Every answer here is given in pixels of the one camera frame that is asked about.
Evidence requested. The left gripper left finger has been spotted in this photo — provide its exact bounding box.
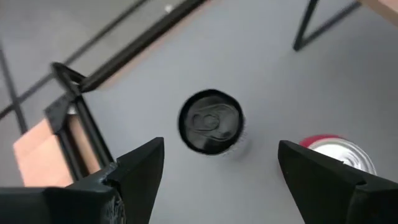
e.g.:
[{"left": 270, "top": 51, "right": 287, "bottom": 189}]
[{"left": 0, "top": 137, "right": 165, "bottom": 224}]

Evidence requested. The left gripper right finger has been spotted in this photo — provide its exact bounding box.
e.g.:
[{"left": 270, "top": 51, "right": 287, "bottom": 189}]
[{"left": 278, "top": 139, "right": 398, "bottom": 224}]

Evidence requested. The red soda can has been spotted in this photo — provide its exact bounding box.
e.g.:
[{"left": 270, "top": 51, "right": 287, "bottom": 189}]
[{"left": 298, "top": 134, "right": 377, "bottom": 177}]

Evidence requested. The white tall can black lid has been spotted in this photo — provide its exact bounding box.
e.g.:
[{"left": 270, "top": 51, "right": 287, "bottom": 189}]
[{"left": 177, "top": 88, "right": 248, "bottom": 156}]

